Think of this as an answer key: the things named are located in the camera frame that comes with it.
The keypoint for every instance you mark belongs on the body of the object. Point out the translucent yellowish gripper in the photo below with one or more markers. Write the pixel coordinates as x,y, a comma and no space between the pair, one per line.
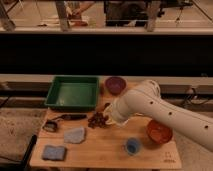
108,119

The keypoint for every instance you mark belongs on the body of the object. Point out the dark grape bunch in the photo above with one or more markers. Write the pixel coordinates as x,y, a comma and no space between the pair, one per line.
97,120

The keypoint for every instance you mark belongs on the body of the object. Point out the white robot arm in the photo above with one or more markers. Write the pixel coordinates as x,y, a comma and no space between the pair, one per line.
145,98

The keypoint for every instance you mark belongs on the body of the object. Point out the blue plastic cup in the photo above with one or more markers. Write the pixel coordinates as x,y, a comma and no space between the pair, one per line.
132,146

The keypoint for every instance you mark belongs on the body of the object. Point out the purple bowl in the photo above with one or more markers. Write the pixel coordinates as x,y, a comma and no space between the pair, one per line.
115,85

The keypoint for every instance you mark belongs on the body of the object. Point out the light grey cloth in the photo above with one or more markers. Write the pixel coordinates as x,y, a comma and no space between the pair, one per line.
75,135

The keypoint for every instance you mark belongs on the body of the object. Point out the green plastic tray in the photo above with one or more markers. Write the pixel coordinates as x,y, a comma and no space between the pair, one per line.
75,93

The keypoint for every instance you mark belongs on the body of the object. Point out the wooden board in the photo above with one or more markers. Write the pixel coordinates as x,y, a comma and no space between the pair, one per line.
104,148

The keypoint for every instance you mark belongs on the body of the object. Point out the red heart-shaped bowl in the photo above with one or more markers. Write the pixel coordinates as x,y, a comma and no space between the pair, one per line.
158,133

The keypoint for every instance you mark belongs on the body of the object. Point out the small black clip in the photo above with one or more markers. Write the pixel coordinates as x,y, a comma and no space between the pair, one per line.
50,126

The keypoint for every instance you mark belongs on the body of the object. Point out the blue sponge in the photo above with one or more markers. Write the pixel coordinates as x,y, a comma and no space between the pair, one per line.
54,153

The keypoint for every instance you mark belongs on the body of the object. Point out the black handled knife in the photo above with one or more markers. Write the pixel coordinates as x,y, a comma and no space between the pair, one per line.
69,117

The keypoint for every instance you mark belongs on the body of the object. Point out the black cable bar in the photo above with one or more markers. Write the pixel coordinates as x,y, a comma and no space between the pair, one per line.
28,152

